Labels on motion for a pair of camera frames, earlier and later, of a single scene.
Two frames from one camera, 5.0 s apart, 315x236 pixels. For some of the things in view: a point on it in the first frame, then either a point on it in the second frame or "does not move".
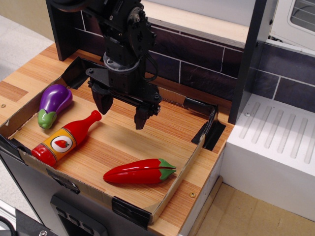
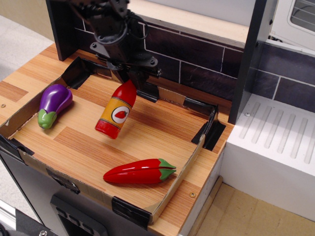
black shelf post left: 64,30 does not move
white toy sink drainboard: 269,156 does not move
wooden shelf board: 209,27 does not move
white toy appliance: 289,22 does not move
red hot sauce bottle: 62,140 -> 116,110
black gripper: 130,85 -> 119,57
